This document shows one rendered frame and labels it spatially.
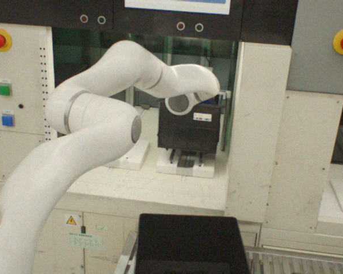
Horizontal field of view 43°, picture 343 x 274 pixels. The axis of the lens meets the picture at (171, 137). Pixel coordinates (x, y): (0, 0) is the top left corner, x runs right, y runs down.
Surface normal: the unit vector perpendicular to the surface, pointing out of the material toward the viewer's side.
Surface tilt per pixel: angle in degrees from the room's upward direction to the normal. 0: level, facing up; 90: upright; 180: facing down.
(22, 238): 62
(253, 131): 90
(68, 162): 68
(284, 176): 90
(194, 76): 50
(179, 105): 90
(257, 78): 90
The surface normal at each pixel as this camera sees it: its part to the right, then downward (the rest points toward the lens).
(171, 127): -0.13, 0.35
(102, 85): 0.14, 0.81
